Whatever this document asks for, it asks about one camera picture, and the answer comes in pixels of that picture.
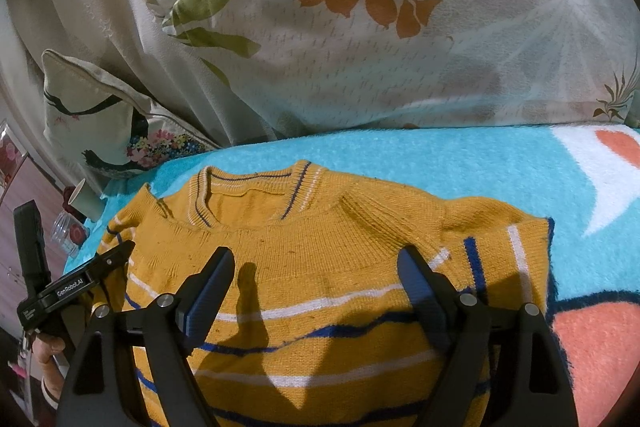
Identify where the turquoise fleece blanket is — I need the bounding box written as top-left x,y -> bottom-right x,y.
64,122 -> 640,427

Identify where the paper cup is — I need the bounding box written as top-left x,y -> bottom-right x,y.
68,178 -> 104,221

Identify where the floral print cushion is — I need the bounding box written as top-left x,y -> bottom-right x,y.
41,49 -> 222,181

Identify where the beige curtain cloth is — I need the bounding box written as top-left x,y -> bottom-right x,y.
0,0 -> 311,148

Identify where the leaf print pillow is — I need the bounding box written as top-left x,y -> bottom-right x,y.
144,0 -> 640,134

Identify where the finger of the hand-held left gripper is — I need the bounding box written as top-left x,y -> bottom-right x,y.
89,239 -> 137,283

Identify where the person's left forearm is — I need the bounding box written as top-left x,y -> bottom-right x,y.
40,376 -> 67,410

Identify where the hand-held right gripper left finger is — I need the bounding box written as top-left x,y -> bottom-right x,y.
59,247 -> 236,427

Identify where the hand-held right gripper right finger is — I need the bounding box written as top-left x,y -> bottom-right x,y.
396,245 -> 581,427

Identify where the clear drinking glass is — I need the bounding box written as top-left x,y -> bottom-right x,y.
50,209 -> 92,259

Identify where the person's left hand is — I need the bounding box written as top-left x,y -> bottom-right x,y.
31,333 -> 72,382

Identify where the mustard striped knit sweater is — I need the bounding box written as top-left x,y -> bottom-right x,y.
87,159 -> 557,427

